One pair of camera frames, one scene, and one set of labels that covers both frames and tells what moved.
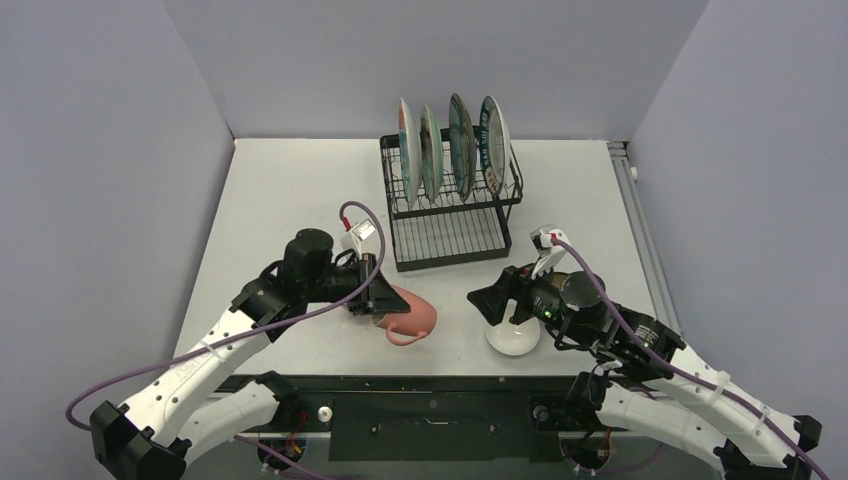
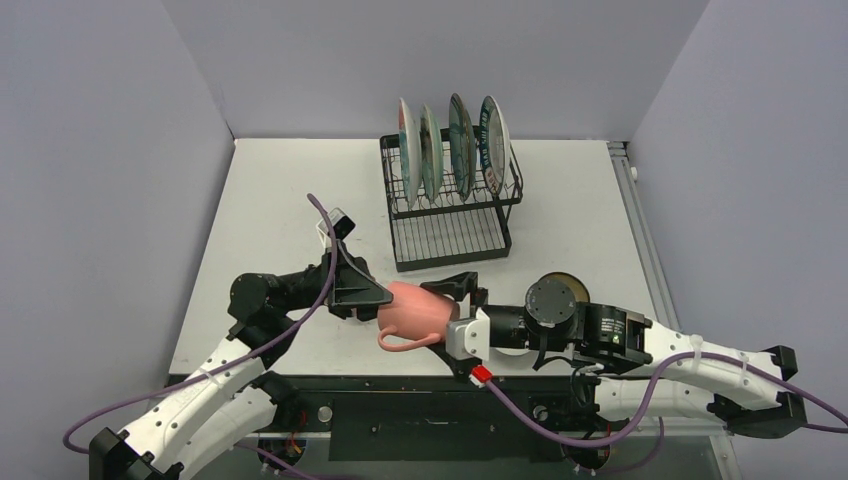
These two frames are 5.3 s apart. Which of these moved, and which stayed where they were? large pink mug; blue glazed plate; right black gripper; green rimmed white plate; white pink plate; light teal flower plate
Moved: large pink mug; right black gripper
Stayed: light teal flower plate; white pink plate; blue glazed plate; green rimmed white plate
